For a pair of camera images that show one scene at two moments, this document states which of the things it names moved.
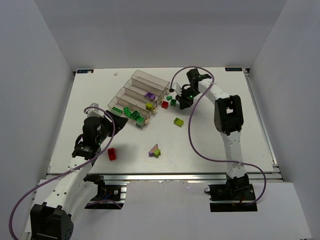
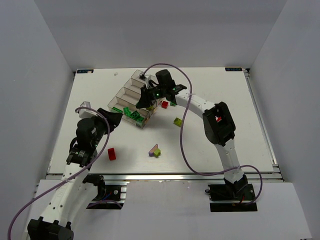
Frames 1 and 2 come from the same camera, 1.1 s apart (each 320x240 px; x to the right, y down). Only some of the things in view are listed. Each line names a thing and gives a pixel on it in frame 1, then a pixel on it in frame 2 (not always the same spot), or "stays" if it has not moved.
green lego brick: (117, 110) stays
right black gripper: (183, 100) to (146, 94)
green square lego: (126, 111) stays
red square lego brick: (164, 104) stays
